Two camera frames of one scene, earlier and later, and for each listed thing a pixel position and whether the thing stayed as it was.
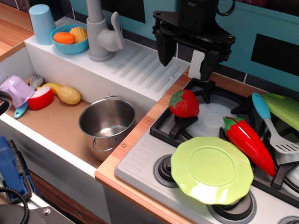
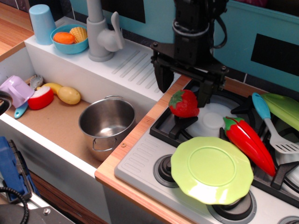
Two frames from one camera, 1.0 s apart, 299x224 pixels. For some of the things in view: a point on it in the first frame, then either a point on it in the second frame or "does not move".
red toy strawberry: (184, 103) does not move
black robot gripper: (196, 24) -> (193, 54)
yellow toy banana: (55, 87) does not move
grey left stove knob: (162, 170) does not move
